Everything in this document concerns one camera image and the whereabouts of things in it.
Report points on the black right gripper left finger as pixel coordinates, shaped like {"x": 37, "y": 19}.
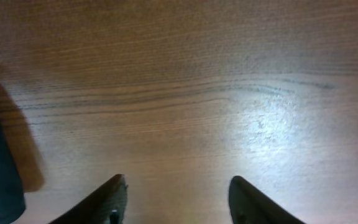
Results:
{"x": 105, "y": 205}

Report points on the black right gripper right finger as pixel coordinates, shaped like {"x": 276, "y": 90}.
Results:
{"x": 248, "y": 205}

